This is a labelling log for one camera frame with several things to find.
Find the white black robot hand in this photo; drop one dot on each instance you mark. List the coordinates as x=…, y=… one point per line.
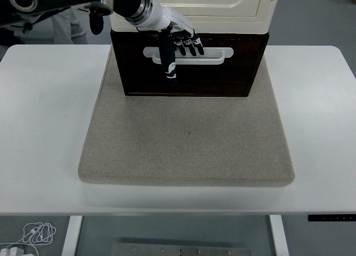
x=158, y=16

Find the dark wooden drawer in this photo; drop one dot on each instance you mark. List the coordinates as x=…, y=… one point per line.
x=217, y=78

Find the cream upper cabinet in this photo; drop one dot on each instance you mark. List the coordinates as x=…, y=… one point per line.
x=228, y=19

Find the person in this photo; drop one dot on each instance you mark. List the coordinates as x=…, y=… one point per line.
x=62, y=30

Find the beige fabric mat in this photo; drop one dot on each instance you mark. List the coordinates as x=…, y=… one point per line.
x=186, y=142

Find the black angular object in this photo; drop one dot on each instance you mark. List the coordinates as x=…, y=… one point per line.
x=5, y=39

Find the white table leg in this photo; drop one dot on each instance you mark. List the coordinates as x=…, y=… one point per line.
x=71, y=236
x=279, y=236

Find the black table control panel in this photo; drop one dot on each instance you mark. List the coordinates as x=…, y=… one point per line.
x=331, y=218

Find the white power adapter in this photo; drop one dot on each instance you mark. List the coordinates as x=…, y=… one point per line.
x=14, y=251

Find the dark wooden cabinet frame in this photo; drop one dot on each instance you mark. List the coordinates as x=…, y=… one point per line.
x=236, y=36

